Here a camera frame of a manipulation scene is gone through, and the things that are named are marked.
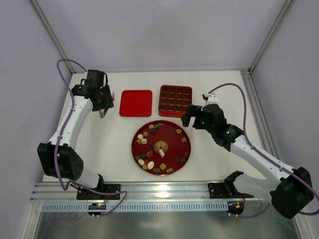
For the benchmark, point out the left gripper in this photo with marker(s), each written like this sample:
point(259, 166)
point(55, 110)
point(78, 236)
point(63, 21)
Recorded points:
point(105, 100)

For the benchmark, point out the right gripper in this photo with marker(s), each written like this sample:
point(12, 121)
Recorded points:
point(197, 119)

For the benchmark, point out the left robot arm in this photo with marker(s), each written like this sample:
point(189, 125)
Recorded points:
point(58, 157)

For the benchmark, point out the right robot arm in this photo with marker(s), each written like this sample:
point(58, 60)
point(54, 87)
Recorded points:
point(288, 189)

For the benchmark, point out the red chocolate box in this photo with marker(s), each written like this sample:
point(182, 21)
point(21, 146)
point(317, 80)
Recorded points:
point(174, 100)

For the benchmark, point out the tan fluted chocolate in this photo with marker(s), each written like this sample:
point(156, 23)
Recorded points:
point(162, 166)

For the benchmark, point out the brown oval chocolate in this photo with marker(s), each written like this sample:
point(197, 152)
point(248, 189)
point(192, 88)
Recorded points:
point(149, 154)

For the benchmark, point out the white oval chocolate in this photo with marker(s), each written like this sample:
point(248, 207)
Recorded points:
point(150, 165)

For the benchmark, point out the white swirl chocolate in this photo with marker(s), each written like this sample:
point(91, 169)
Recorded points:
point(141, 162)

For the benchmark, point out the red tin lid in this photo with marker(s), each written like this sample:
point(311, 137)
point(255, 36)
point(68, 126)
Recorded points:
point(136, 103)

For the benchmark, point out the round red tray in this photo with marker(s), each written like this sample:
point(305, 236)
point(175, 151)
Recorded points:
point(167, 146)

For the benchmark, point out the right side rail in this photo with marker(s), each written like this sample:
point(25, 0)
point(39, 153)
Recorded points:
point(263, 128)

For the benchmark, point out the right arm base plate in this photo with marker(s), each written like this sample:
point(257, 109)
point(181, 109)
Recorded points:
point(223, 190)

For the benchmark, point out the slotted cable duct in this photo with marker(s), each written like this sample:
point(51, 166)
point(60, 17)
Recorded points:
point(186, 206)

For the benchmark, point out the aluminium front rail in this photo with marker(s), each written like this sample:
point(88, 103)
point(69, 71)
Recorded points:
point(144, 191)

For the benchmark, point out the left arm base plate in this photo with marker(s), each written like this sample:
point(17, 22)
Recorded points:
point(103, 192)

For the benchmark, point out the right frame post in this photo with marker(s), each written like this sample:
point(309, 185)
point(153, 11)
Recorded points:
point(284, 11)

